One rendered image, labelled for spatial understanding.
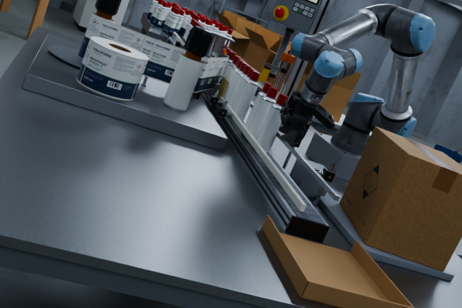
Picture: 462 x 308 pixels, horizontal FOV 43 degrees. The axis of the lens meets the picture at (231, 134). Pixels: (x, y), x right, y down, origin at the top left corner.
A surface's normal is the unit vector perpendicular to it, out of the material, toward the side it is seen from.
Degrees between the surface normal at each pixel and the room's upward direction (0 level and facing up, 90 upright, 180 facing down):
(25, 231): 0
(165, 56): 90
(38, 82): 90
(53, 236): 0
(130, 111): 90
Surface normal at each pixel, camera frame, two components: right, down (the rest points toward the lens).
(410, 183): 0.06, 0.26
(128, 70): 0.53, 0.40
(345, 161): 0.35, 0.36
